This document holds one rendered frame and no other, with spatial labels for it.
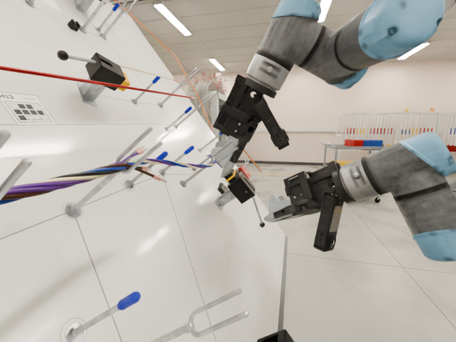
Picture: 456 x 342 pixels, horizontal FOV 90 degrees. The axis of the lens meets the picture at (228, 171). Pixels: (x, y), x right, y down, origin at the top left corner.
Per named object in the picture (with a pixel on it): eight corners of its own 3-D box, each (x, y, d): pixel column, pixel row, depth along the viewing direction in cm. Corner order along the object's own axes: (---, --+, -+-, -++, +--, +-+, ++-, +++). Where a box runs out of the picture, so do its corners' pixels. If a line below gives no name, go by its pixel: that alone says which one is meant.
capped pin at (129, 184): (123, 180, 35) (161, 147, 32) (130, 180, 36) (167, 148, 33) (127, 188, 34) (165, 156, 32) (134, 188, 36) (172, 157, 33)
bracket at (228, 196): (221, 210, 55) (237, 199, 53) (214, 203, 55) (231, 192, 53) (223, 201, 59) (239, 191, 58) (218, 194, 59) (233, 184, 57)
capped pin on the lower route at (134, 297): (61, 343, 19) (127, 304, 16) (68, 321, 20) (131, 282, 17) (79, 344, 20) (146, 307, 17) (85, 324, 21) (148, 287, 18)
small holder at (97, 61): (36, 65, 34) (62, 29, 32) (95, 90, 42) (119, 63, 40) (43, 87, 33) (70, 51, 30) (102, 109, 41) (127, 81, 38)
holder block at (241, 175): (241, 204, 54) (255, 195, 53) (226, 186, 53) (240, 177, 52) (242, 196, 58) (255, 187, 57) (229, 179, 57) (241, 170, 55)
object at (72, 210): (85, 214, 27) (168, 142, 22) (71, 220, 25) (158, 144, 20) (74, 201, 27) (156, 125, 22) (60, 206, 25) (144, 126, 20)
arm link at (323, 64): (372, 85, 38) (316, 53, 36) (336, 95, 49) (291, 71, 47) (397, 39, 37) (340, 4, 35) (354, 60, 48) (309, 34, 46)
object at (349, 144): (365, 195, 443) (371, 139, 424) (381, 203, 394) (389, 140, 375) (313, 195, 447) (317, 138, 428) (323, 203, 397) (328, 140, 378)
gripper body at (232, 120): (217, 123, 54) (240, 73, 49) (250, 140, 54) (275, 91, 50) (211, 130, 47) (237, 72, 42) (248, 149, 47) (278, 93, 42)
